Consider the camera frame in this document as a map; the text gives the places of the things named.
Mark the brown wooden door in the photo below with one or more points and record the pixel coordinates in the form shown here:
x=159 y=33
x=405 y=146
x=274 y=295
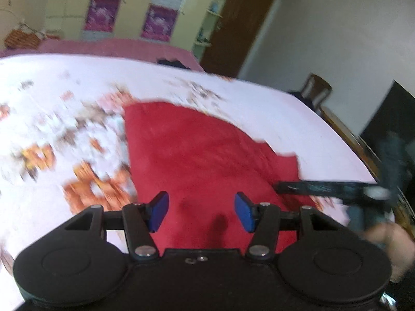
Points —
x=240 y=26

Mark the pink bed sheet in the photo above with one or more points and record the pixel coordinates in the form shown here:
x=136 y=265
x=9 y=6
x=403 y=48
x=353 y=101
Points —
x=107 y=47

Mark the wooden side table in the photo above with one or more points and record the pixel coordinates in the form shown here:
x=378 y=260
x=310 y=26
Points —
x=350 y=136

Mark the pink wall poster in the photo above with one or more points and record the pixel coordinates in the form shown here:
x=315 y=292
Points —
x=102 y=14
x=159 y=22

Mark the black cloth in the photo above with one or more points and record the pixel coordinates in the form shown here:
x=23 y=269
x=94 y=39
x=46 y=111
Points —
x=171 y=63

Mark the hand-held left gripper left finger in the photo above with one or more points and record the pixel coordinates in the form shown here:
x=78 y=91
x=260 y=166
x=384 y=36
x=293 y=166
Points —
x=159 y=213

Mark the black screen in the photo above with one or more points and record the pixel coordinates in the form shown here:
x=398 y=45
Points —
x=392 y=113

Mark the wooden chair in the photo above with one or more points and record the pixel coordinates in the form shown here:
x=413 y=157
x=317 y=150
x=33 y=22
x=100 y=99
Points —
x=316 y=87

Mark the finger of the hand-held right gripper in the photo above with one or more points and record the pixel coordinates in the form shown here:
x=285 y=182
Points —
x=324 y=188

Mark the cream wall shelf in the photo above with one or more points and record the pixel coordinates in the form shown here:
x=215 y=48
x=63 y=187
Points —
x=210 y=16

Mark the person's right hand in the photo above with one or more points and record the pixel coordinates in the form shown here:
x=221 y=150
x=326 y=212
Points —
x=397 y=249

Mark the red puffer jacket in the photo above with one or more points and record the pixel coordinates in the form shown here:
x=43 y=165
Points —
x=194 y=155

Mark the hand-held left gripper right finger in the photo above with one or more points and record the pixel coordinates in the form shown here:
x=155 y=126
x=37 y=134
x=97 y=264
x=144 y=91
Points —
x=245 y=213

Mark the cream wardrobe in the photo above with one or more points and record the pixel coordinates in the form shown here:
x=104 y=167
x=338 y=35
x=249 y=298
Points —
x=133 y=13

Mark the white floral blanket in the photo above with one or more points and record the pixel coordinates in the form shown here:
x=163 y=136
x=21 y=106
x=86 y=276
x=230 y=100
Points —
x=64 y=110

